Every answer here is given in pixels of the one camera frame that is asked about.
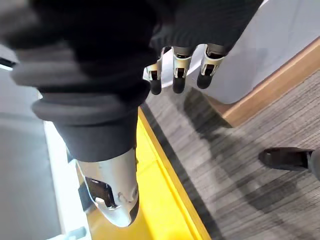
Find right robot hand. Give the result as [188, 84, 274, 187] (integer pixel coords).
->
[0, 0, 265, 228]

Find yellow shelf board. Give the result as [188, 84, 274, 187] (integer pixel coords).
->
[86, 107, 213, 240]

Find wooden skirting strip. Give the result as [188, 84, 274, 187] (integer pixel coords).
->
[204, 37, 320, 129]

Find white rounded panel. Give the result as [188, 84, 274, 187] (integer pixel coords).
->
[159, 0, 320, 105]

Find dark robot foot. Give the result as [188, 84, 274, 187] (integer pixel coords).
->
[258, 147, 315, 172]

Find silver robot leg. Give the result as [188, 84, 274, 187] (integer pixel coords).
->
[306, 149, 320, 181]

